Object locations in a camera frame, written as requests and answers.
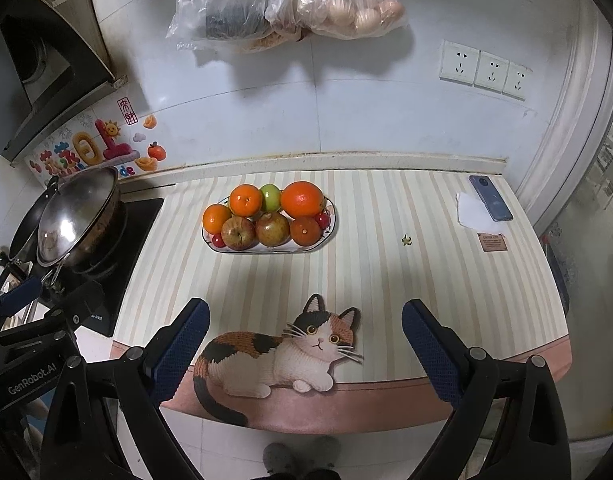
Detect green apple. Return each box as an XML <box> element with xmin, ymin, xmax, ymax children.
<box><xmin>260</xmin><ymin>183</ymin><xmax>282</xmax><ymax>214</ymax></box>

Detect striped cat table mat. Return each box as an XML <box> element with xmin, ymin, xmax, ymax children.
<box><xmin>112</xmin><ymin>170</ymin><xmax>572</xmax><ymax>434</ymax></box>

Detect white paper sheet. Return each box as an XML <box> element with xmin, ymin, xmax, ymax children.
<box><xmin>456</xmin><ymin>192</ymin><xmax>508</xmax><ymax>235</ymax></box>

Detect plastic bag dark contents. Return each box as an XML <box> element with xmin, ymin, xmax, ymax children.
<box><xmin>166</xmin><ymin>0</ymin><xmax>286</xmax><ymax>53</ymax></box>

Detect person's grey shoes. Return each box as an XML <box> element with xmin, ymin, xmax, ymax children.
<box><xmin>263</xmin><ymin>436</ymin><xmax>341</xmax><ymax>480</ymax></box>

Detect oval floral ceramic plate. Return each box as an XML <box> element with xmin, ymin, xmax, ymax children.
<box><xmin>201</xmin><ymin>196</ymin><xmax>337</xmax><ymax>255</ymax></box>

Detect black induction cooktop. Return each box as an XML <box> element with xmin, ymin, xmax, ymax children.
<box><xmin>73</xmin><ymin>198</ymin><xmax>163</xmax><ymax>337</ymax></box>

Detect black frying pan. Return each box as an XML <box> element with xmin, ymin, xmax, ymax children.
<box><xmin>0</xmin><ymin>176</ymin><xmax>59</xmax><ymax>268</ymax></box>

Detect colourful wall sticker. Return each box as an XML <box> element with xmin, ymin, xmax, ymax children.
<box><xmin>24</xmin><ymin>93</ymin><xmax>174</xmax><ymax>183</ymax></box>

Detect white wall socket strip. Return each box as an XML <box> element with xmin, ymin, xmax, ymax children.
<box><xmin>439</xmin><ymin>40</ymin><xmax>532</xmax><ymax>101</ymax></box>

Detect small dark orange tangerine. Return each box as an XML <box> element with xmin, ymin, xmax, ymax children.
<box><xmin>290</xmin><ymin>217</ymin><xmax>322</xmax><ymax>247</ymax></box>

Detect large orange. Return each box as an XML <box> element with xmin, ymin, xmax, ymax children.
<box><xmin>280</xmin><ymin>181</ymin><xmax>325</xmax><ymax>218</ymax></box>

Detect dark red apple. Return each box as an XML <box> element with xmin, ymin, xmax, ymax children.
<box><xmin>256</xmin><ymin>212</ymin><xmax>290</xmax><ymax>247</ymax></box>

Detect blue smartphone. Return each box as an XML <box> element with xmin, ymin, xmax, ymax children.
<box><xmin>469</xmin><ymin>176</ymin><xmax>514</xmax><ymax>222</ymax></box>

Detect black range hood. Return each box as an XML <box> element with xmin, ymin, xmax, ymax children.
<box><xmin>0</xmin><ymin>0</ymin><xmax>118</xmax><ymax>162</ymax></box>

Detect plastic bag with eggs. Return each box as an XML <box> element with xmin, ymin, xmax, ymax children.
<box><xmin>265</xmin><ymin>0</ymin><xmax>407</xmax><ymax>40</ymax></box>

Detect steel wok with lid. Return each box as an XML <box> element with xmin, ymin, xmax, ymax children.
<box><xmin>35</xmin><ymin>166</ymin><xmax>121</xmax><ymax>281</ymax></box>

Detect cherry tomato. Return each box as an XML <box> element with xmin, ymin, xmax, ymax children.
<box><xmin>314</xmin><ymin>210</ymin><xmax>331</xmax><ymax>231</ymax></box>
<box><xmin>211</xmin><ymin>233</ymin><xmax>226</xmax><ymax>248</ymax></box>

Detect small brown card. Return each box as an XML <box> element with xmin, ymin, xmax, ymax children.
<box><xmin>478</xmin><ymin>233</ymin><xmax>508</xmax><ymax>252</ymax></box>

